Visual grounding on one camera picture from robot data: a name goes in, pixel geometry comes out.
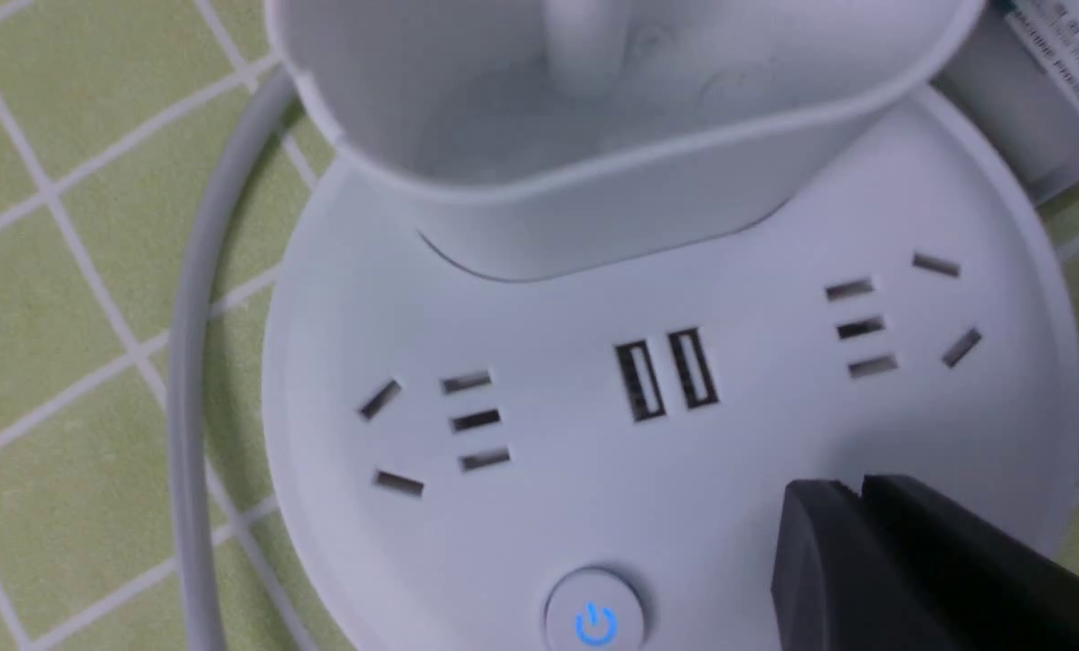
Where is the book with white cover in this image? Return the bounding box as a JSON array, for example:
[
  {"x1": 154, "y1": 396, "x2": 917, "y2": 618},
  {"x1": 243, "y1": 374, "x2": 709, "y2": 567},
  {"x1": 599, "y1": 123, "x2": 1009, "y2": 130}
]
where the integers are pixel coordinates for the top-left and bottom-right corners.
[{"x1": 933, "y1": 1, "x2": 1079, "y2": 203}]

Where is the green checked tablecloth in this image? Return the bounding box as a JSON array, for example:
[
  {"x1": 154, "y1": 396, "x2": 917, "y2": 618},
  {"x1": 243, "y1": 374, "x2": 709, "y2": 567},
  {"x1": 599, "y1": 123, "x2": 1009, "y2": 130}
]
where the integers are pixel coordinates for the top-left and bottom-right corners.
[{"x1": 0, "y1": 1, "x2": 1079, "y2": 650}]

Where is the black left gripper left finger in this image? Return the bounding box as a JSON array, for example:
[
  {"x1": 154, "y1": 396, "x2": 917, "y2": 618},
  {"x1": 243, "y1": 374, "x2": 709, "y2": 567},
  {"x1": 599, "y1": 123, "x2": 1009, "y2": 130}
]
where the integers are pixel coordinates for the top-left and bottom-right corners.
[{"x1": 771, "y1": 479, "x2": 956, "y2": 650}]

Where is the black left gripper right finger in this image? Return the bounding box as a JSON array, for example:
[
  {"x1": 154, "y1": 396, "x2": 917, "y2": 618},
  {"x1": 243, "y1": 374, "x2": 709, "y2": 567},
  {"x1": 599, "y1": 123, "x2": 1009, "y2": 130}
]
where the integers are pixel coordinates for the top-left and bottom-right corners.
[{"x1": 861, "y1": 475, "x2": 1079, "y2": 650}]

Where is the white desk lamp base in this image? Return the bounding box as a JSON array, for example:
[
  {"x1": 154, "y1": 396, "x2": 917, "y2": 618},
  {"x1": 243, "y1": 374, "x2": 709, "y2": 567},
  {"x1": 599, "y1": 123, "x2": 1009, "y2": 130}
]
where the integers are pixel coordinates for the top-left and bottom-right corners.
[{"x1": 261, "y1": 1, "x2": 1079, "y2": 650}]

